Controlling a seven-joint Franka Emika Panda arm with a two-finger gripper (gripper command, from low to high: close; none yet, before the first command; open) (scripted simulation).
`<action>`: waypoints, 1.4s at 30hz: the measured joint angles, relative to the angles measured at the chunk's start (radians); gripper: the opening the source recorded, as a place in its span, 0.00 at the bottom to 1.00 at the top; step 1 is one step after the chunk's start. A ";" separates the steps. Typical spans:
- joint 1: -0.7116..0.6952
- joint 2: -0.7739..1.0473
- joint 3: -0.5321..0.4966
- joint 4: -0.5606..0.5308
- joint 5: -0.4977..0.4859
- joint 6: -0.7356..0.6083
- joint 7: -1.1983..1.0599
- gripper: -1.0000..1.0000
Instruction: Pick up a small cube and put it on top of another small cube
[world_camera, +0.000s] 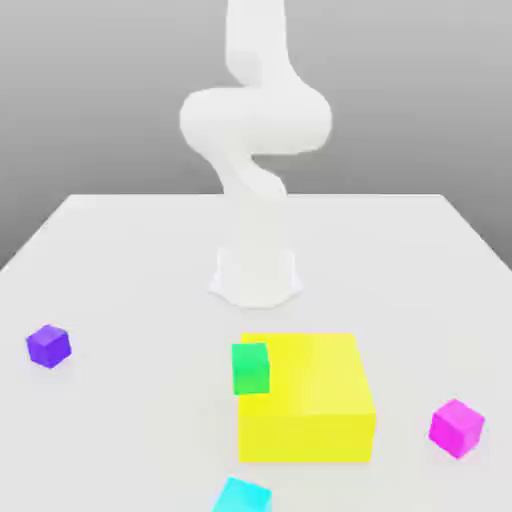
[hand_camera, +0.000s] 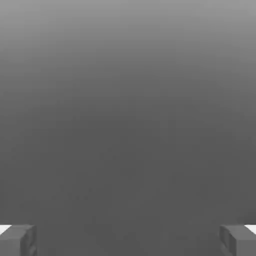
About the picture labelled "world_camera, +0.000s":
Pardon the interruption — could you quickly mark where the small green cube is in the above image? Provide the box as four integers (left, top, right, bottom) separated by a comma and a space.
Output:
231, 342, 271, 396

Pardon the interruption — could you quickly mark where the small purple cube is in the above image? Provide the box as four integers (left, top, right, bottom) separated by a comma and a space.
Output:
25, 323, 73, 370

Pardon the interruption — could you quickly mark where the small cyan cube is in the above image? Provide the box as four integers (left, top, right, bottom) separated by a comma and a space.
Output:
210, 476, 274, 512

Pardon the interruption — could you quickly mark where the small magenta cube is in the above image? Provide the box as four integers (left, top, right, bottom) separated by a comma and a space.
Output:
428, 398, 487, 461

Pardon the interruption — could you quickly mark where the large yellow box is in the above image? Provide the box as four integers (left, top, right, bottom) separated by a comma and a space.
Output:
237, 332, 377, 464

